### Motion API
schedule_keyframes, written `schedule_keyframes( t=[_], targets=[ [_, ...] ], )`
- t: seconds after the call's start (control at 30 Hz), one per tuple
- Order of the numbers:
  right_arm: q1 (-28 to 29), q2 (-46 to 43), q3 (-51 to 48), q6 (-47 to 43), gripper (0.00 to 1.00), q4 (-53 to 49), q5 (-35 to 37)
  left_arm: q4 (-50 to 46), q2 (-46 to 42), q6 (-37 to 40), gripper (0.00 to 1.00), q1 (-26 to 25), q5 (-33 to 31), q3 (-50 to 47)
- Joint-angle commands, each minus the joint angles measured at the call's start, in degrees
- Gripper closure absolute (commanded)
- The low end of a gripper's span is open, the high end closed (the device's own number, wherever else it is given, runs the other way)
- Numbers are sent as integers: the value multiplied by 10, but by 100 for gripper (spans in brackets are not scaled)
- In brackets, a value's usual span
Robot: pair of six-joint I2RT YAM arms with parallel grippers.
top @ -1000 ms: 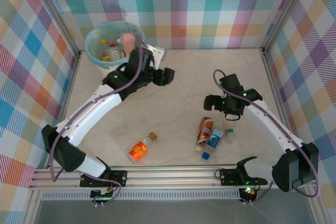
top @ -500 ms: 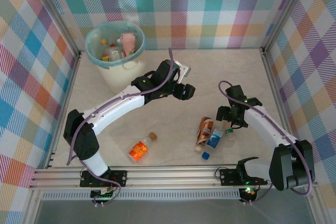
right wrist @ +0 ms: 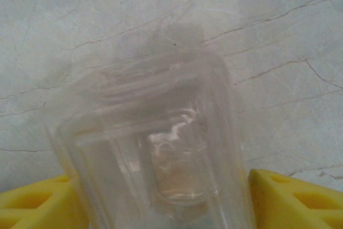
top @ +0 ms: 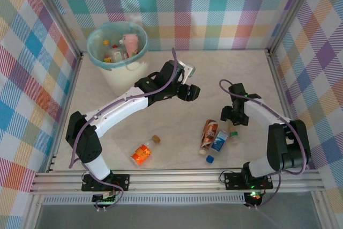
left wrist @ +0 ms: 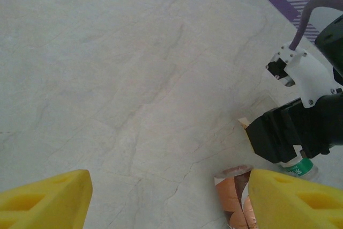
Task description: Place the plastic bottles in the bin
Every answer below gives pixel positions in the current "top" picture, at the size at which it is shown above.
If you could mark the aluminium side rail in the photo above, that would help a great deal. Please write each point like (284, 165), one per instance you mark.
(73, 78)
(278, 78)

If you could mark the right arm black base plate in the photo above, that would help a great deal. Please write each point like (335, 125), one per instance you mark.
(233, 180)

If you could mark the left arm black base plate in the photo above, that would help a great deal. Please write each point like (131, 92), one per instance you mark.
(122, 180)

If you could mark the blue label bottle blue cap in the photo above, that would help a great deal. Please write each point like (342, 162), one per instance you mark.
(219, 141)

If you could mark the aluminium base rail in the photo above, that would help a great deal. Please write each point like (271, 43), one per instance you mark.
(174, 183)

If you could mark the orange label bottle gold cap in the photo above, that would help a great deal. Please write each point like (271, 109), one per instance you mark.
(142, 155)

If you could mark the clear plastic bottle white cap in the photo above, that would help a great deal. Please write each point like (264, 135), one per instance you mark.
(118, 54)

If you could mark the clear bottle green band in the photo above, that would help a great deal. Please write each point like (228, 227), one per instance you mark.
(234, 134)

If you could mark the aluminium corner post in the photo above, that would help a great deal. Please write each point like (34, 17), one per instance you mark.
(291, 11)
(55, 11)

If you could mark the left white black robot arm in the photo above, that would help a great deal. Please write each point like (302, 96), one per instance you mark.
(120, 105)

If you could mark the brown label plastic bottle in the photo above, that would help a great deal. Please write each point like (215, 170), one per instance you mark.
(210, 132)

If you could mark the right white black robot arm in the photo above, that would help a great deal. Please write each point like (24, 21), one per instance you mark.
(262, 111)

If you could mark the white waste bin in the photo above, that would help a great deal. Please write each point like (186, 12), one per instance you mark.
(120, 78)

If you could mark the blue plastic bin liner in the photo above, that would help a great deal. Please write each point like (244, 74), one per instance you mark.
(93, 54)

